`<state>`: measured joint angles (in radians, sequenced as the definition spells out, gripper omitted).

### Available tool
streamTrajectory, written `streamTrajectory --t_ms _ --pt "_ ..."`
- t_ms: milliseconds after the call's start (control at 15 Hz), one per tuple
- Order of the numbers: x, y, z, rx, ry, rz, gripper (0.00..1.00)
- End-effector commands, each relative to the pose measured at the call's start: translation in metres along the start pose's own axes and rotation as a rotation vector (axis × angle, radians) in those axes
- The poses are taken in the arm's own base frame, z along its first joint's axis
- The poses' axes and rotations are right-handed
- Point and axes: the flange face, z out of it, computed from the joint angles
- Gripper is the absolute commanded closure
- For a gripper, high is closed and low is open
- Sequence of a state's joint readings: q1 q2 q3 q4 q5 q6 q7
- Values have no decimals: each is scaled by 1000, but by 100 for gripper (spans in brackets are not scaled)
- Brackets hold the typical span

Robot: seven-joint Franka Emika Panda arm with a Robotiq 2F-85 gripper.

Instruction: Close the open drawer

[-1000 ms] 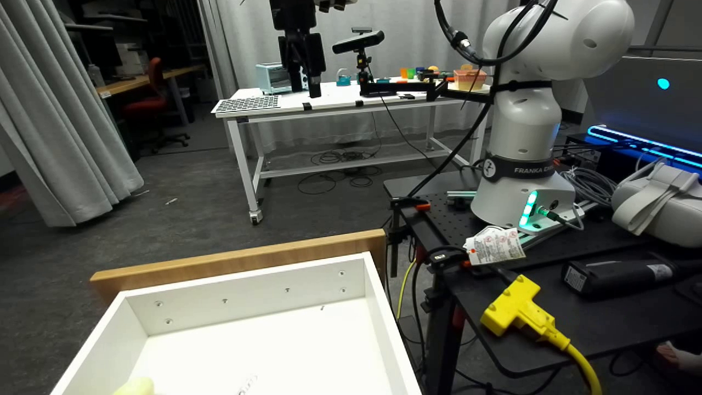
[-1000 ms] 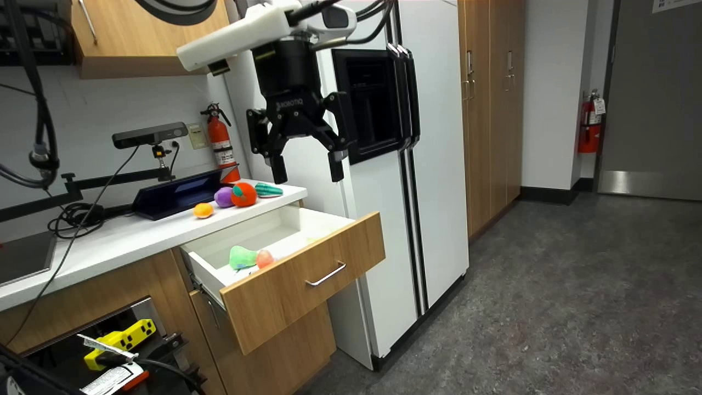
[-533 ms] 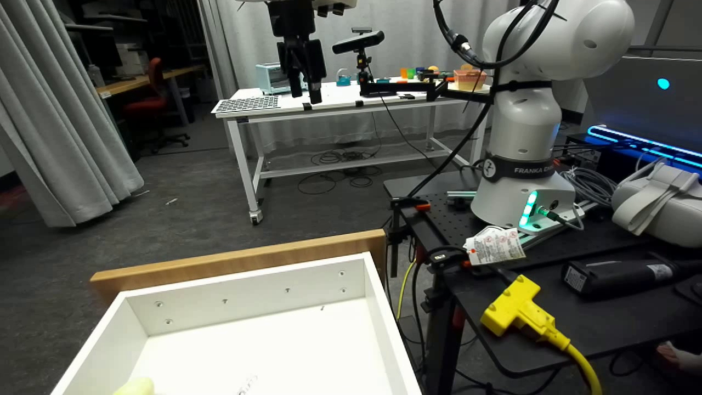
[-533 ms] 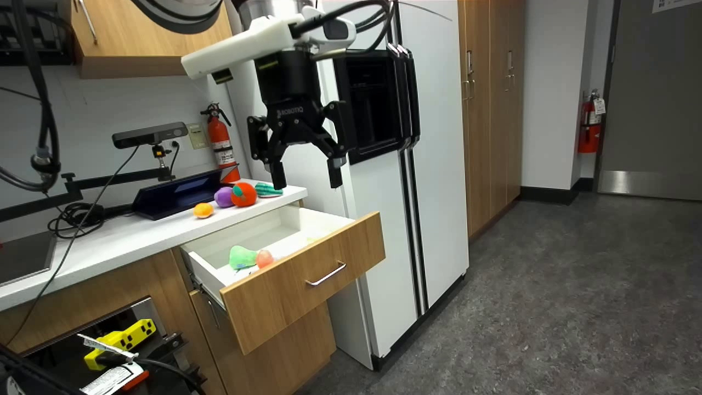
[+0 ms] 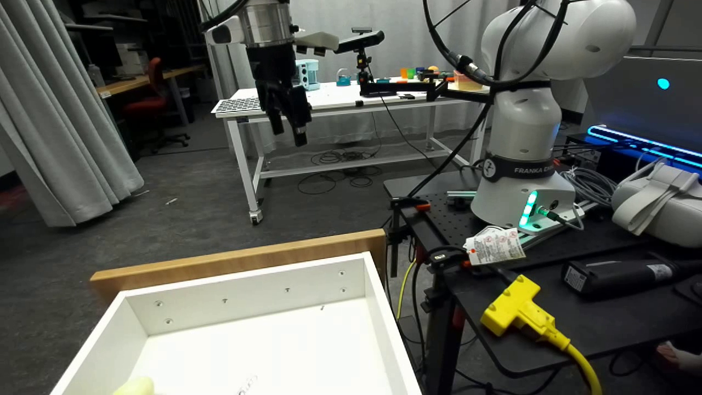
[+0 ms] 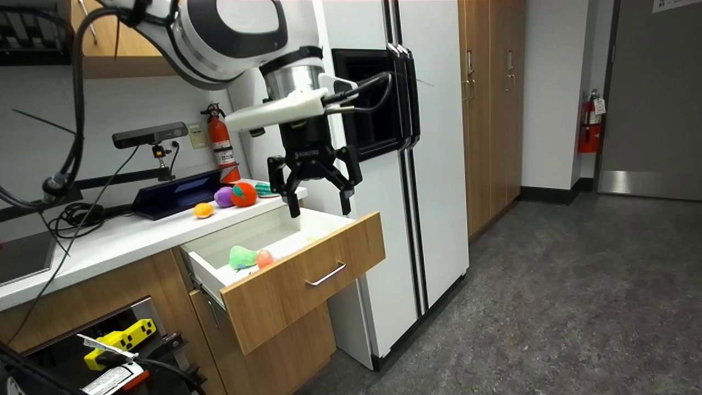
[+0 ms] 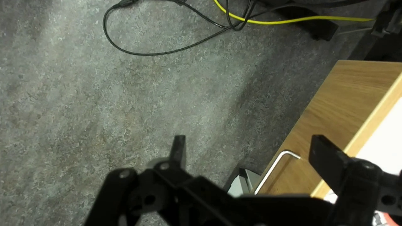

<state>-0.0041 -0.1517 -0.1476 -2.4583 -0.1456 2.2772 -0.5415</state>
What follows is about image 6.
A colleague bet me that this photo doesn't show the steel sink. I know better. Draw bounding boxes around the steel sink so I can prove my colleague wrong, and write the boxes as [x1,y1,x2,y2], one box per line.
[0,231,56,288]

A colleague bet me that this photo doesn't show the silver drawer handle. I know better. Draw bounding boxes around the silver drawer handle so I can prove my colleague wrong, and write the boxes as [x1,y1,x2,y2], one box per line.
[302,262,349,290]

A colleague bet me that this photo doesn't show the white refrigerator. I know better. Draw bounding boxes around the white refrigerator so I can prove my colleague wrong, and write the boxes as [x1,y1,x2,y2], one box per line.
[223,0,472,373]

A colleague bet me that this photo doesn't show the black fridge dispenser panel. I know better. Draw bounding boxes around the black fridge dispenser panel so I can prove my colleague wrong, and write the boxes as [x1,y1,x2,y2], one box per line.
[330,45,424,162]

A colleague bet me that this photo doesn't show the black microwave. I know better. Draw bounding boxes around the black microwave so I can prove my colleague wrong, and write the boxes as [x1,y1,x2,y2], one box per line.
[0,0,76,68]

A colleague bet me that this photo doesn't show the purple plush toy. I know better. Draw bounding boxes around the purple plush toy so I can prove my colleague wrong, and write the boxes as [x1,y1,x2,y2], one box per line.
[213,185,236,210]

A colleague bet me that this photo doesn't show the wooden wall cabinet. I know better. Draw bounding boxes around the wooden wall cabinet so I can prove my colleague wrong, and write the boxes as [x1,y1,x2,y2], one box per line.
[67,0,177,82]

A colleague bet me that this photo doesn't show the wooden counter cabinet white top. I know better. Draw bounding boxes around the wooden counter cabinet white top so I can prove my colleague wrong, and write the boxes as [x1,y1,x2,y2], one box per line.
[0,185,340,395]

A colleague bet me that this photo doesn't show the yellow plush toy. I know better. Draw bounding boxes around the yellow plush toy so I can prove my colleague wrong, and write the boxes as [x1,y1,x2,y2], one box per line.
[188,200,216,221]

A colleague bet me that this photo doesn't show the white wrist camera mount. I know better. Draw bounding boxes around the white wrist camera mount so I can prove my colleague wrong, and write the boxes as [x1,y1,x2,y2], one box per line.
[223,85,330,137]

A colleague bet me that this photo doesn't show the grey door with kick plate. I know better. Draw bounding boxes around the grey door with kick plate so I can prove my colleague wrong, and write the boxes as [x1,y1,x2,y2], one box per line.
[595,0,702,204]

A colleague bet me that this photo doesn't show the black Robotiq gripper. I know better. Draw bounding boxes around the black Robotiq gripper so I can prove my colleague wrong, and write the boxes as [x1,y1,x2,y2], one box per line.
[266,116,363,219]

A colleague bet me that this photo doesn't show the black counter camera mount arm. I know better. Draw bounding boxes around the black counter camera mount arm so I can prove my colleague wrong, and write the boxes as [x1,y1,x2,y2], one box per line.
[0,140,182,225]

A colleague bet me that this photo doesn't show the red fire extinguisher black nozzle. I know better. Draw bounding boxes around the red fire extinguisher black nozzle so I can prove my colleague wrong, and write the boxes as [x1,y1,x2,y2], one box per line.
[199,102,243,186]

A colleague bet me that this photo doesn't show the white drawer with wooden front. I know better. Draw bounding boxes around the white drawer with wooden front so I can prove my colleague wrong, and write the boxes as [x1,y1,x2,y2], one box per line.
[180,204,389,358]

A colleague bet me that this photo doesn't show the tall wooden cabinets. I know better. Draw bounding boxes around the tall wooden cabinets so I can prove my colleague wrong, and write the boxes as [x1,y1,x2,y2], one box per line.
[456,0,529,241]

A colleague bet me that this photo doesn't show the red orange plush toy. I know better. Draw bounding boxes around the red orange plush toy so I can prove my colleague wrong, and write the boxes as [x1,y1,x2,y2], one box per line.
[228,178,261,210]

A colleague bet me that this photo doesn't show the red fire extinguisher white tag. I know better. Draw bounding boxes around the red fire extinguisher white tag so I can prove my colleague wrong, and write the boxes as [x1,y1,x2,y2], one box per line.
[574,88,607,155]

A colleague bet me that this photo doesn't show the yellow tool with black dots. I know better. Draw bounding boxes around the yellow tool with black dots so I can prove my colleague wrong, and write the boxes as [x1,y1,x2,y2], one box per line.
[80,316,160,373]

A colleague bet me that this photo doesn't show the black stereo camera on counter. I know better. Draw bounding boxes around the black stereo camera on counter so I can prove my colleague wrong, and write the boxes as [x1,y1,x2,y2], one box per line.
[109,120,190,152]

